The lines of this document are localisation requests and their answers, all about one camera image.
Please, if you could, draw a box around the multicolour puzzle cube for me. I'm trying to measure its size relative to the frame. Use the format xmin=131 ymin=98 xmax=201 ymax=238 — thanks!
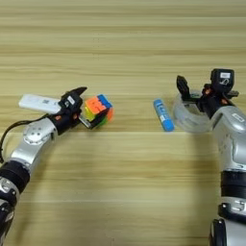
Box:
xmin=84 ymin=93 xmax=115 ymax=129

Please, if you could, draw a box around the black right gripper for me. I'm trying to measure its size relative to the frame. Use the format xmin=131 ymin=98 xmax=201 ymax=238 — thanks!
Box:
xmin=176 ymin=75 xmax=240 ymax=119

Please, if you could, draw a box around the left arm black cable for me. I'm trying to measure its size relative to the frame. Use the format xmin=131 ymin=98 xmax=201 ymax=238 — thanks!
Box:
xmin=0 ymin=117 xmax=49 ymax=164

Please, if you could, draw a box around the clear tape roll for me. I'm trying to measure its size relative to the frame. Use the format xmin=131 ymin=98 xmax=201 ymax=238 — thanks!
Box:
xmin=172 ymin=91 xmax=215 ymax=134

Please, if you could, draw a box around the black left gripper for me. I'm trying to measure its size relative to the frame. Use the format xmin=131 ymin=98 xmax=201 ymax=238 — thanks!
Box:
xmin=54 ymin=86 xmax=109 ymax=135

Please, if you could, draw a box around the blue glue stick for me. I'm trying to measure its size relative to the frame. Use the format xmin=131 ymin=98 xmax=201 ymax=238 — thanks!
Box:
xmin=153 ymin=98 xmax=176 ymax=133

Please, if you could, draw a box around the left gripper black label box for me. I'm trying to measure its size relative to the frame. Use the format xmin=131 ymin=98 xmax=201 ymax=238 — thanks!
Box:
xmin=59 ymin=90 xmax=84 ymax=115

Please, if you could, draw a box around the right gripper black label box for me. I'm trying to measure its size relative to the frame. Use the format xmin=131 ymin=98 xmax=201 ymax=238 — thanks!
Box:
xmin=209 ymin=67 xmax=235 ymax=95

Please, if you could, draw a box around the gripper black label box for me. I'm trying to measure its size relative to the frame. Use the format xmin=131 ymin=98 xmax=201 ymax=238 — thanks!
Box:
xmin=59 ymin=90 xmax=84 ymax=115
xmin=209 ymin=67 xmax=235 ymax=95

